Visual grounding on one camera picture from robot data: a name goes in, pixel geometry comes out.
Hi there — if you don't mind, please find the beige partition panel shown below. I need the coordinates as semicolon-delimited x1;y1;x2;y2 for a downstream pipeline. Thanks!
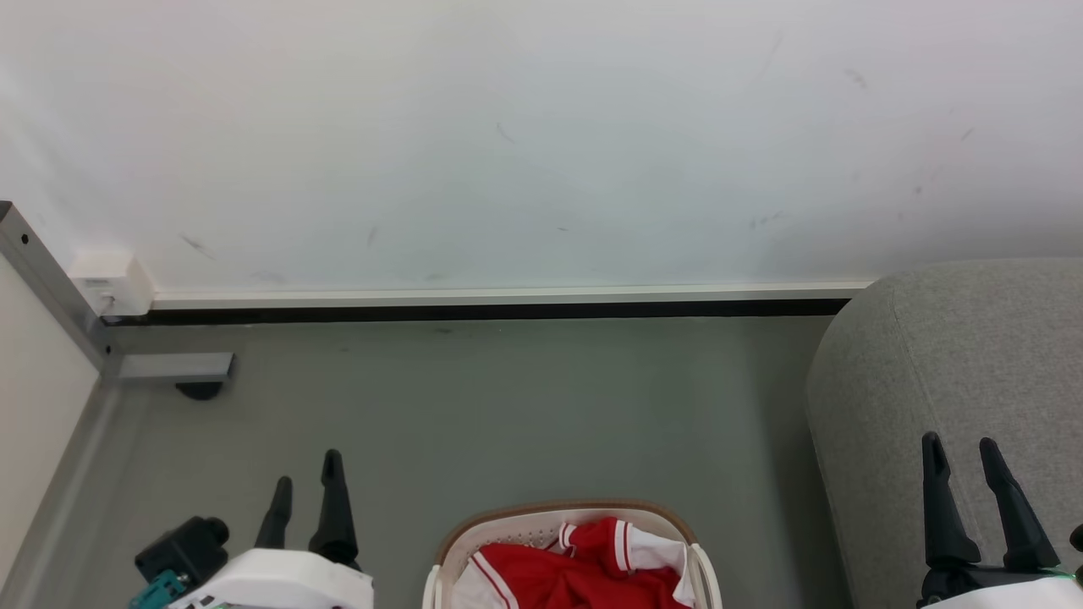
0;254;101;584

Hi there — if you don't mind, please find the white junction box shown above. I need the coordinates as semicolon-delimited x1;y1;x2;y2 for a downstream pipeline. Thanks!
69;250;156;318

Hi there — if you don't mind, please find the grey fabric sofa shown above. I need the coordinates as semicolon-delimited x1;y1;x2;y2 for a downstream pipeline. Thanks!
805;258;1083;609

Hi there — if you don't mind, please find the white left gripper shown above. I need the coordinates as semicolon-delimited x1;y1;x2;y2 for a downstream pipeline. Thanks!
168;449;376;609

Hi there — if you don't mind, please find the white laundry basket brown rim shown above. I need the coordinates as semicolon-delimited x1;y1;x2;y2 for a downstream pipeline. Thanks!
421;499;724;609

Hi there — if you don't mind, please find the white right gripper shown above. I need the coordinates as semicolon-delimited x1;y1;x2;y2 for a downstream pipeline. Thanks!
916;431;1083;609

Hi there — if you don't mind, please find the red and white shirt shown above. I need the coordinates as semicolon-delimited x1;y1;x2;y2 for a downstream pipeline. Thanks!
453;517;696;609

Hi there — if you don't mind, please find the black baseboard strip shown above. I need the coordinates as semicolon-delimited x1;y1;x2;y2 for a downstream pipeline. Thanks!
102;299;851;326

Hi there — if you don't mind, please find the grey aluminium frame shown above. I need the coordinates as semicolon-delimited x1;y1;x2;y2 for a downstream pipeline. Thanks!
0;200;235;609

